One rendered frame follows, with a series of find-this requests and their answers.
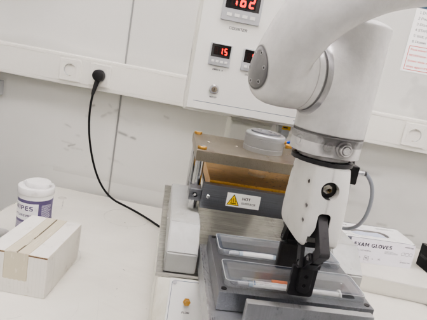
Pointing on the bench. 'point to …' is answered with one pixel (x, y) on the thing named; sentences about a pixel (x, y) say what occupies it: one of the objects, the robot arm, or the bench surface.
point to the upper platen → (244, 178)
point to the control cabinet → (231, 67)
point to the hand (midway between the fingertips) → (294, 269)
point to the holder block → (235, 296)
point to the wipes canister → (34, 199)
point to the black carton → (422, 257)
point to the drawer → (262, 313)
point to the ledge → (396, 280)
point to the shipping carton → (37, 255)
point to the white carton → (382, 246)
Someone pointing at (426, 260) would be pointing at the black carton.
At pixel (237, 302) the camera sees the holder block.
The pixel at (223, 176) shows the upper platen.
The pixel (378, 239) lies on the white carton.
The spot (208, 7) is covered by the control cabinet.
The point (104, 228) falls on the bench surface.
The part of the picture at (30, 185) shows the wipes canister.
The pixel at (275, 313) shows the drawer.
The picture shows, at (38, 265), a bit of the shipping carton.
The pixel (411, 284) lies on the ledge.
